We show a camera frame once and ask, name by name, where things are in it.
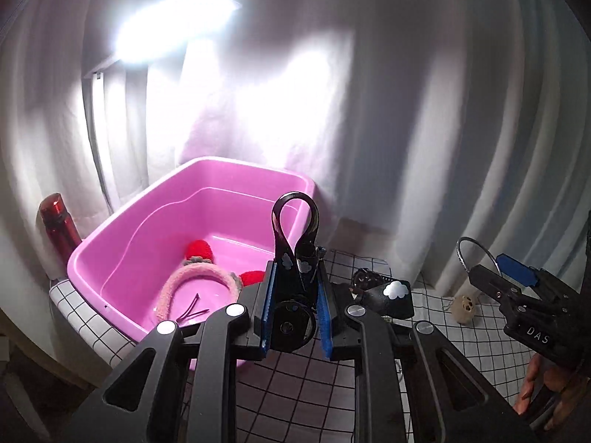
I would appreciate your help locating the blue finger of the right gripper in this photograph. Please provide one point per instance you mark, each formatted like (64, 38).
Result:
(516, 270)
(493, 285)

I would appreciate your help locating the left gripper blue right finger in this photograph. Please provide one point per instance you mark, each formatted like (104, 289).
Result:
(332, 301)

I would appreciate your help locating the red thermos bottle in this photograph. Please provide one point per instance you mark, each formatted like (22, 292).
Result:
(59, 226)

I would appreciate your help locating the black polka-dot hair clip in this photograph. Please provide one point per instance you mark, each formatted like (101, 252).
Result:
(295, 280)

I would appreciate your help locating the white curtain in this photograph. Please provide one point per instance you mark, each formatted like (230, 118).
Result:
(420, 121)

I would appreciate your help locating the pink plastic tub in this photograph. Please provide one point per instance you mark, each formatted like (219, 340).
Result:
(117, 272)

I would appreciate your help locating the black cloud hair clip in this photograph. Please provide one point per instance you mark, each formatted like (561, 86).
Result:
(391, 298)

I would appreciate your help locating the pink fuzzy strawberry headband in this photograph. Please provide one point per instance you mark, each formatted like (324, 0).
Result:
(199, 263)

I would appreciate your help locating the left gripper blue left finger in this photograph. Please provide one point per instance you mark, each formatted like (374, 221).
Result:
(265, 307)

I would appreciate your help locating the white desk lamp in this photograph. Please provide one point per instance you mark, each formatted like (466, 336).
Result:
(101, 147)

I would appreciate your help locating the beige plush sloth pouch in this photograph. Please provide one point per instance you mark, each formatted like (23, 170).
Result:
(464, 309)

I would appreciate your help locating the white grid tablecloth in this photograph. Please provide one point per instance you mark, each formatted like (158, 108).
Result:
(426, 379)

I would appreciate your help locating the dark hairpin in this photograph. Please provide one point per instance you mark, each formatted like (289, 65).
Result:
(191, 311)

